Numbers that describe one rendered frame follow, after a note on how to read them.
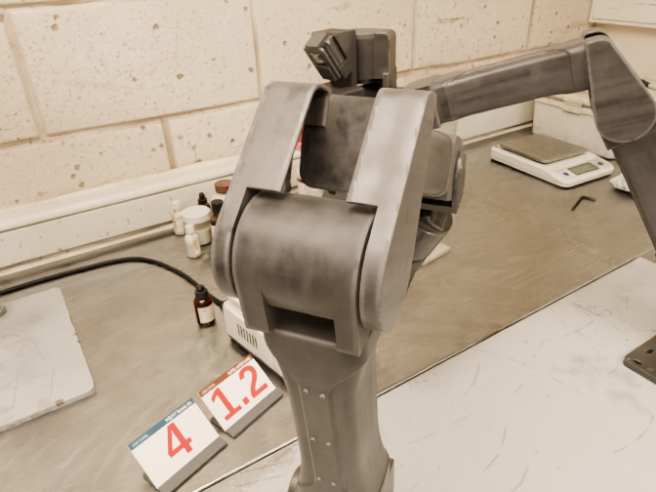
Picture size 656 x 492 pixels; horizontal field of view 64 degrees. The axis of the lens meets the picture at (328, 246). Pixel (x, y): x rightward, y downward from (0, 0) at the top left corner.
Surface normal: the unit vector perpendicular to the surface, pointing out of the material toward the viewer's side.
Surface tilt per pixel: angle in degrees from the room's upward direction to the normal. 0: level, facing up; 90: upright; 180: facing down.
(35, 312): 0
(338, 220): 17
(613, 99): 90
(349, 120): 67
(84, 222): 90
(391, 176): 41
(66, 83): 90
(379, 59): 90
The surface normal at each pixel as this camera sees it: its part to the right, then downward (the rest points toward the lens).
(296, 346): -0.37, 0.59
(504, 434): -0.03, -0.87
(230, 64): 0.55, 0.40
